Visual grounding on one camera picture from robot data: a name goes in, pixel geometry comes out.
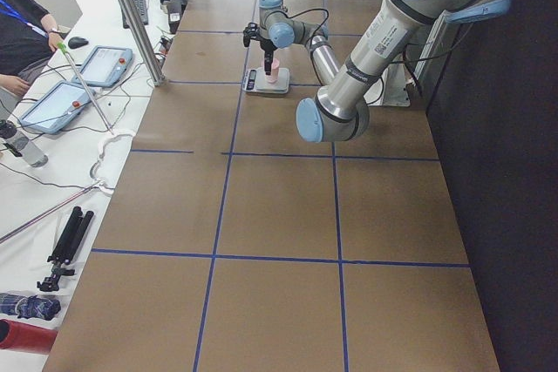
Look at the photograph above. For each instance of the seated person black shirt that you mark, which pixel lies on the seated person black shirt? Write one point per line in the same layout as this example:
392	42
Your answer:
29	38

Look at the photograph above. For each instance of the pink plastic cup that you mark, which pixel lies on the pink plastic cup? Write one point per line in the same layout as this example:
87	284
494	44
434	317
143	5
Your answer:
273	76

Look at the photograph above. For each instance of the green handled reach grabber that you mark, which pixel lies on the green handled reach grabber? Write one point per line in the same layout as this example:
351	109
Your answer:
62	47

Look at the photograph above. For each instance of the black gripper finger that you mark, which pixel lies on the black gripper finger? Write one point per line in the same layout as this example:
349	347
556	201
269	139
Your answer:
266	62
271	60

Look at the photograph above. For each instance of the teach pendant tablet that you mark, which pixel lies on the teach pendant tablet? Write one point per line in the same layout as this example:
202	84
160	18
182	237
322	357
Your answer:
56	109
105	65

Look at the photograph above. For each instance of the clear water bottle black lid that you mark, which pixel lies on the clear water bottle black lid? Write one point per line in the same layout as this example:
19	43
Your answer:
21	145

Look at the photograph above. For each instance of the white digital kitchen scale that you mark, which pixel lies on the white digital kitchen scale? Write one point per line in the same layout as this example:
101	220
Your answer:
255	82

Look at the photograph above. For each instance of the black computer mouse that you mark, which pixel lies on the black computer mouse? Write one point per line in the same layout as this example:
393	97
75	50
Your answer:
77	42

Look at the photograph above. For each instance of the far teach pendant tablet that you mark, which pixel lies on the far teach pendant tablet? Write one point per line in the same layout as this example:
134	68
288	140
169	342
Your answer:
105	65

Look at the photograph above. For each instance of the red cylinder bottle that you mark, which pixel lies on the red cylinder bottle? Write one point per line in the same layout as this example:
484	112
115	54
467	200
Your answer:
23	337

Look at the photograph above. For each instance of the near teach pendant tablet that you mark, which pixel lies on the near teach pendant tablet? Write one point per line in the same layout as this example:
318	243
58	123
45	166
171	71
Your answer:
56	109

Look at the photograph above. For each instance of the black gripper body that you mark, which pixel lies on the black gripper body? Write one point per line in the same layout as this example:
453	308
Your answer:
267	46

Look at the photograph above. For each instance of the black folded tripod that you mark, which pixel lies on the black folded tripod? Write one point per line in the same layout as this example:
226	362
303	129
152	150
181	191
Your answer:
66	248

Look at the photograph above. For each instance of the aluminium frame post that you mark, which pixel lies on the aluminium frame post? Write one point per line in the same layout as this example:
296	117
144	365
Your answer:
142	41

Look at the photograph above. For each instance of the black computer keyboard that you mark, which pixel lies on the black computer keyboard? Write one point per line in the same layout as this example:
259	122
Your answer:
141	7

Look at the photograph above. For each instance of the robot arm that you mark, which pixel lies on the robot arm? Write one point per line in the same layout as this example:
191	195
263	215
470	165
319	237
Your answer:
339	112

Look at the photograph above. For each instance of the blue plaid folded umbrella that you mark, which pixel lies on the blue plaid folded umbrella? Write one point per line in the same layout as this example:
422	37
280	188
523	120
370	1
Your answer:
29	306

